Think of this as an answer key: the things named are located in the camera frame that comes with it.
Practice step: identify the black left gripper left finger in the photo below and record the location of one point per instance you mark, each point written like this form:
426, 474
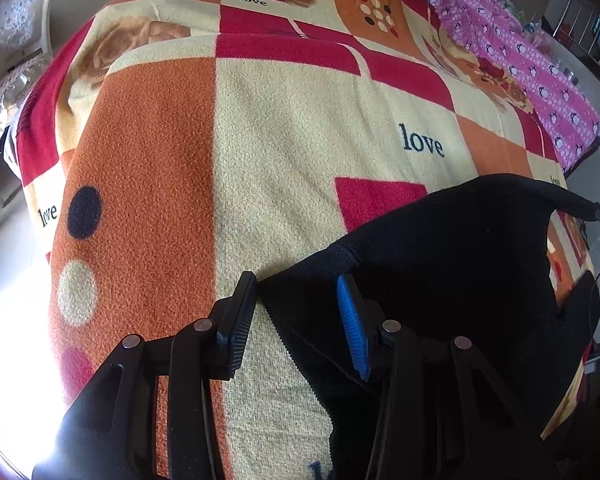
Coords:
232, 317

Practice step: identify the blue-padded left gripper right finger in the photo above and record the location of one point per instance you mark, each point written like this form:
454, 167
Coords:
361, 326

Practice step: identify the black pants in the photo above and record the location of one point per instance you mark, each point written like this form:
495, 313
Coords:
478, 351

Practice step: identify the orange red patterned blanket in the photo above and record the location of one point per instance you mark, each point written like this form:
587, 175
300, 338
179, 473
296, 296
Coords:
174, 144

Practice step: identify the pink penguin print blanket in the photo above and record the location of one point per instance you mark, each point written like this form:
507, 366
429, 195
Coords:
490, 32

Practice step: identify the metal stair railing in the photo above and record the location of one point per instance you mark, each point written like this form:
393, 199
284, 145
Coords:
578, 30

